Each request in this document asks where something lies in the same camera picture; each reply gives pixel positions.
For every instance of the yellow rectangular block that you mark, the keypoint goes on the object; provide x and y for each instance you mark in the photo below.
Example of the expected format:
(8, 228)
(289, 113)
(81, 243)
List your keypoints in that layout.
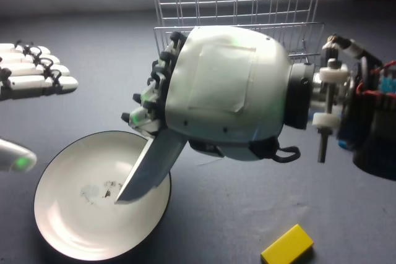
(287, 245)

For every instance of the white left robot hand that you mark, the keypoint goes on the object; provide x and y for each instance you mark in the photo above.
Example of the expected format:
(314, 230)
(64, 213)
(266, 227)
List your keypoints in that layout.
(28, 81)

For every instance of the white plate with black rim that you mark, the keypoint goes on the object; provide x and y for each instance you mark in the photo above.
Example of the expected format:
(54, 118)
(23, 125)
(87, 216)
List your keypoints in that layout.
(148, 171)
(77, 214)

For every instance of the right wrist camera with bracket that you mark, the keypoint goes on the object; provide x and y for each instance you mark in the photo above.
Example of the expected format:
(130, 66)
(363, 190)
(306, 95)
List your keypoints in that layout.
(332, 74)

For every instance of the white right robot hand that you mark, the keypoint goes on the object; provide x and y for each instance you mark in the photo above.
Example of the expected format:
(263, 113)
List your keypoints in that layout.
(222, 91)

